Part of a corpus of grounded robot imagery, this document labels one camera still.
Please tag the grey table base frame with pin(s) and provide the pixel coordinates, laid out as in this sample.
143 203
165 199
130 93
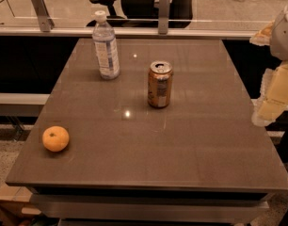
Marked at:
148 209

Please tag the orange soda can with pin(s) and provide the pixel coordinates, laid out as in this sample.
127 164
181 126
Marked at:
159 84

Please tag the orange fruit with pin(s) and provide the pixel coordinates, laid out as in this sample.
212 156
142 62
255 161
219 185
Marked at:
55 138

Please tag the metal bracket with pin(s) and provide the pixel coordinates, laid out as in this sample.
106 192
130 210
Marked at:
46 23
163 16

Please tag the black office chair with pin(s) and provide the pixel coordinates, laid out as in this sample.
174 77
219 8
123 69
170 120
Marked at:
144 13

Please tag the glass partition panel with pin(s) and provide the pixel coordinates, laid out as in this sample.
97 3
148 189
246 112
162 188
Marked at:
207 14

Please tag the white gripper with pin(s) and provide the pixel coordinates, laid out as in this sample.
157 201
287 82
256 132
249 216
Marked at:
283 38

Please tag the left metal bracket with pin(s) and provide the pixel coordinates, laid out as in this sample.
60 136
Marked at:
46 23

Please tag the middle metal bracket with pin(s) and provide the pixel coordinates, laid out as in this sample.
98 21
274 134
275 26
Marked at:
163 16

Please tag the clear plastic water bottle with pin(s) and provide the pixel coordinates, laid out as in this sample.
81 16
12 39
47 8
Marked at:
105 43

